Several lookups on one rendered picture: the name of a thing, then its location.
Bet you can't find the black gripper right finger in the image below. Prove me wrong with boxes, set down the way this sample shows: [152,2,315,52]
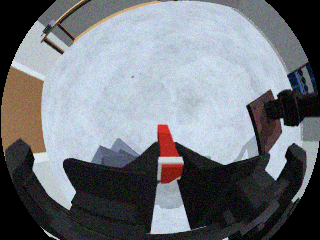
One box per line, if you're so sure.
[175,143,271,229]

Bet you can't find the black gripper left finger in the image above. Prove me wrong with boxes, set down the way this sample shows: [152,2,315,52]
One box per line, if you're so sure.
[63,141,160,233]

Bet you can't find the grey flat panel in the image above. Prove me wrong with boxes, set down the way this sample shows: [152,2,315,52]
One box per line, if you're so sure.
[91,137,140,168]

